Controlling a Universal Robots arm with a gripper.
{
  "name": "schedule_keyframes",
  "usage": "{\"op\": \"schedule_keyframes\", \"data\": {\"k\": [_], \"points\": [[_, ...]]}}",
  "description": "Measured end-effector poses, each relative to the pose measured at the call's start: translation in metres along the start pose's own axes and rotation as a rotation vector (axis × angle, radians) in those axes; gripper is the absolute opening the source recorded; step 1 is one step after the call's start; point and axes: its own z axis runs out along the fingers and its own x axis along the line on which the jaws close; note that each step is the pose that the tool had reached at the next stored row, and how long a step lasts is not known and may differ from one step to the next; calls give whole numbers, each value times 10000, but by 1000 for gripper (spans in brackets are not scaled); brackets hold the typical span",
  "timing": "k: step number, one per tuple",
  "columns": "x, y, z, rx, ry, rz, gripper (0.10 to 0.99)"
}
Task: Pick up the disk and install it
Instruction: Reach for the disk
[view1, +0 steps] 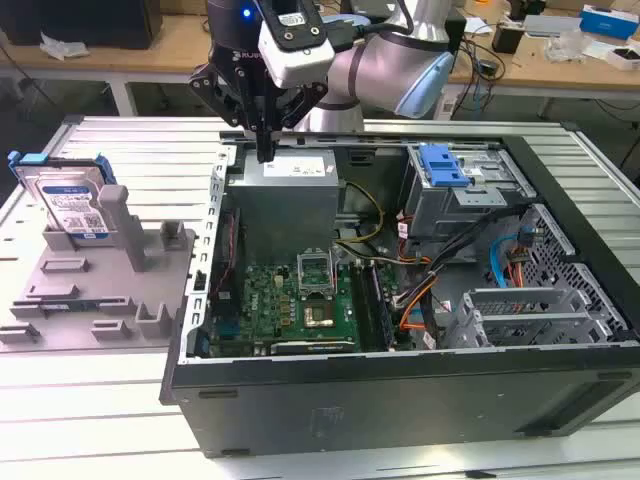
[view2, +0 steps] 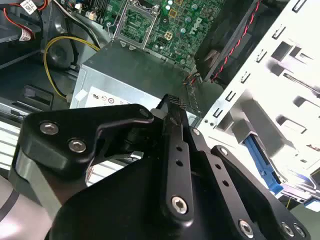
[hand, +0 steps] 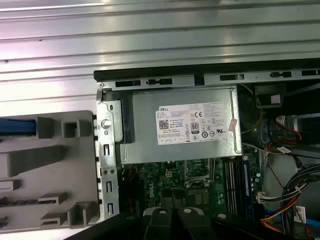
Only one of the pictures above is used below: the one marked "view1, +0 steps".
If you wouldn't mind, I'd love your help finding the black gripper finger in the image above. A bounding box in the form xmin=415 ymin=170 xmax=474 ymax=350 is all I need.
xmin=189 ymin=64 xmax=267 ymax=163
xmin=265 ymin=82 xmax=329 ymax=163

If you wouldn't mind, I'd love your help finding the hard disk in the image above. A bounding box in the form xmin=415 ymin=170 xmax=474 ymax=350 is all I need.
xmin=7 ymin=151 xmax=119 ymax=246

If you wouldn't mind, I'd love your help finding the blue data wire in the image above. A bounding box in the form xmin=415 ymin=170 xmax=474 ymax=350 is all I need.
xmin=399 ymin=224 xmax=545 ymax=331

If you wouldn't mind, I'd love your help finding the metal disk bay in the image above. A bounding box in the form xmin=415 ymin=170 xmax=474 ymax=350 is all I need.
xmin=442 ymin=287 xmax=629 ymax=349

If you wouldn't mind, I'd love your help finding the grey power supply unit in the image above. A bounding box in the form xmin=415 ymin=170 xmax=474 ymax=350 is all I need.
xmin=227 ymin=148 xmax=346 ymax=266

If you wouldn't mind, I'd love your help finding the blue plastic cage latch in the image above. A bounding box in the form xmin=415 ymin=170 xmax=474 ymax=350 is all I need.
xmin=418 ymin=143 xmax=472 ymax=190

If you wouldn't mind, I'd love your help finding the metal socket cover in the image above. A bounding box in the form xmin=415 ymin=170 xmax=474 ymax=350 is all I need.
xmin=297 ymin=248 xmax=335 ymax=297

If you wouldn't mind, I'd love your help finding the crumpled white plastic bag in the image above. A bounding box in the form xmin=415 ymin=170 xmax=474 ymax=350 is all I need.
xmin=38 ymin=30 xmax=91 ymax=62

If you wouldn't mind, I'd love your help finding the large black box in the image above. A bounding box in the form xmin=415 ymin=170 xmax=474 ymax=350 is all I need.
xmin=0 ymin=0 xmax=164 ymax=51

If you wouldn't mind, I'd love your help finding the silver drive cage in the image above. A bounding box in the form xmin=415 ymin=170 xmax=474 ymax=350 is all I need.
xmin=401 ymin=144 xmax=532 ymax=251

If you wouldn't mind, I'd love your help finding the green motherboard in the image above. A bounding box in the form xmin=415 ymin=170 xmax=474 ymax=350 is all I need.
xmin=212 ymin=260 xmax=417 ymax=357

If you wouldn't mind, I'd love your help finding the black RAM slot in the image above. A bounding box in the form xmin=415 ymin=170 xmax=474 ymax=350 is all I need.
xmin=363 ymin=260 xmax=387 ymax=350
xmin=370 ymin=259 xmax=397 ymax=349
xmin=348 ymin=260 xmax=370 ymax=351
xmin=355 ymin=260 xmax=379 ymax=351

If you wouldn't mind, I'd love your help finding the CPU socket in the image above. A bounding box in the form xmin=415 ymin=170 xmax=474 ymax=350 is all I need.
xmin=301 ymin=301 xmax=335 ymax=330

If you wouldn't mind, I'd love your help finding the grey plastic parts rack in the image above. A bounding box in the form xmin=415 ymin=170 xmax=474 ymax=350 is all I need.
xmin=0 ymin=184 xmax=199 ymax=354

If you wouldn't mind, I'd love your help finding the black graphics card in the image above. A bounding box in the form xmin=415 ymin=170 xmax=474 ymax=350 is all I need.
xmin=269 ymin=338 xmax=359 ymax=357

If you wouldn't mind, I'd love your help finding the grey flat box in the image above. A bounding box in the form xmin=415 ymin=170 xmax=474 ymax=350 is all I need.
xmin=521 ymin=13 xmax=584 ymax=37

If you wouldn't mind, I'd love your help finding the clear plastic bag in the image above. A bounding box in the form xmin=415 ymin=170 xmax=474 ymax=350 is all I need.
xmin=543 ymin=28 xmax=587 ymax=64

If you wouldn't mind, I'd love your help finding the RAM stick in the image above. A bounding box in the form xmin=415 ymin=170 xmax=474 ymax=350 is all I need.
xmin=39 ymin=299 xmax=104 ymax=315

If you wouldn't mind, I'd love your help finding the black open PC case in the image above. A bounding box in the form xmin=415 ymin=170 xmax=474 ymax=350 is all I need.
xmin=158 ymin=130 xmax=640 ymax=459

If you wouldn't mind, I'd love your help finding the blue cardboard box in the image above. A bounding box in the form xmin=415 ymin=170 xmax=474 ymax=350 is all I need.
xmin=578 ymin=3 xmax=640 ymax=41

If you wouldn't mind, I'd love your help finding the white box black inset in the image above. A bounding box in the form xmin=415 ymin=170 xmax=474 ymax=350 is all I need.
xmin=603 ymin=43 xmax=640 ymax=72

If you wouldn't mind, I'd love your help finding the black camera cable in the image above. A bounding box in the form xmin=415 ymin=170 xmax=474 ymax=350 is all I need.
xmin=324 ymin=0 xmax=416 ymax=51

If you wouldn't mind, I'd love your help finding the yellow wire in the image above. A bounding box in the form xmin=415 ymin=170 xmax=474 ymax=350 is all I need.
xmin=333 ymin=180 xmax=386 ymax=247

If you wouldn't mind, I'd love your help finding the black wire bundle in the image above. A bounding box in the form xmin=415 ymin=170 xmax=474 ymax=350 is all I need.
xmin=423 ymin=202 xmax=531 ymax=281

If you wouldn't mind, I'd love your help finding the black flat cable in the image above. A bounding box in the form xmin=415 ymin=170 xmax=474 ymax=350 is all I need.
xmin=421 ymin=279 xmax=444 ymax=351

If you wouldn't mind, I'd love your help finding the orange wire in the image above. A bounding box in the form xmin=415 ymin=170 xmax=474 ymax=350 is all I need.
xmin=397 ymin=269 xmax=439 ymax=332

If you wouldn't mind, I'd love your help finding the disk power connector wire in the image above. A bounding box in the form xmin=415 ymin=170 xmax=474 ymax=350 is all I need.
xmin=504 ymin=247 xmax=530 ymax=290

